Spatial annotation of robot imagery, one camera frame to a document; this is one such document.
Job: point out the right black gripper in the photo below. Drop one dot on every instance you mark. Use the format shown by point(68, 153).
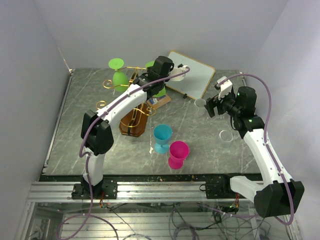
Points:
point(212, 102)

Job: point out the green wine glass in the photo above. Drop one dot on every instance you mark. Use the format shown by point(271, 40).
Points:
point(162, 92)
point(119, 80)

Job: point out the clear wine glass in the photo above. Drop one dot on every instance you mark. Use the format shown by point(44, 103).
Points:
point(226, 138)
point(199, 105)

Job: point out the gold wine glass rack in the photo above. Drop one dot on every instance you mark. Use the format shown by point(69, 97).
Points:
point(134, 123)

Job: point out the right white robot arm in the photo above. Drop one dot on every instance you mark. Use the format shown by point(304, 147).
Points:
point(279, 194)

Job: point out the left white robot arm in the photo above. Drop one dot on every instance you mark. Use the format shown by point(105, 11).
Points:
point(96, 132)

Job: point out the blue wine glass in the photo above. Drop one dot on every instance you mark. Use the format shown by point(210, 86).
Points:
point(162, 134)

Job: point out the pink wine glass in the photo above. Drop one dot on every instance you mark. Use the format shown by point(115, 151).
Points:
point(178, 152)

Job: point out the small illustrated book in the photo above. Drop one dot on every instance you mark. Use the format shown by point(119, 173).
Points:
point(157, 102)

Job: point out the gold framed whiteboard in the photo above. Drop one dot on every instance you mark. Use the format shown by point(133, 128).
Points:
point(196, 80)

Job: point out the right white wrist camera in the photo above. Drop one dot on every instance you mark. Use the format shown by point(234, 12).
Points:
point(224, 87)

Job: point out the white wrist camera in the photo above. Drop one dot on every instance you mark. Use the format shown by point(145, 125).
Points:
point(224, 87)
point(178, 73)

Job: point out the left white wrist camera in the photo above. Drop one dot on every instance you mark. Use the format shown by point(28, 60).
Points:
point(178, 73)

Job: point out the aluminium rail frame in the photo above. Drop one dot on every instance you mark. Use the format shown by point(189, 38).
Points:
point(147, 207)

